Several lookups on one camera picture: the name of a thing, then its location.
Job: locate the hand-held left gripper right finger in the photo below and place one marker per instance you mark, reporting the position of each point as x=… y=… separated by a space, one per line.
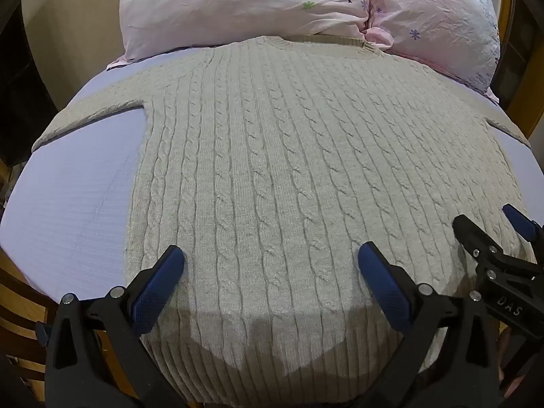
x=383 y=282

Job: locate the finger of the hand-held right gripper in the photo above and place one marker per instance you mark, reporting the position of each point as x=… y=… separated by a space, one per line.
x=520 y=223
x=469 y=231

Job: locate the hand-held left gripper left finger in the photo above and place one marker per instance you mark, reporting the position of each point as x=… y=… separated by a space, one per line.
x=160 y=281

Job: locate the lavender bed sheet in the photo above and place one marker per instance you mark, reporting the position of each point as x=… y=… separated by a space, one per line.
x=72 y=216

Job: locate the wooden headboard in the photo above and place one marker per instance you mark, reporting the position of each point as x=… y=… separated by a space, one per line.
x=516 y=72

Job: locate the pink floral pillow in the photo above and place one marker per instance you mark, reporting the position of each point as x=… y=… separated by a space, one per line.
x=437 y=21
x=238 y=4

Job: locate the wooden bed side rail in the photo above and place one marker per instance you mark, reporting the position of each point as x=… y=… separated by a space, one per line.
x=25 y=327

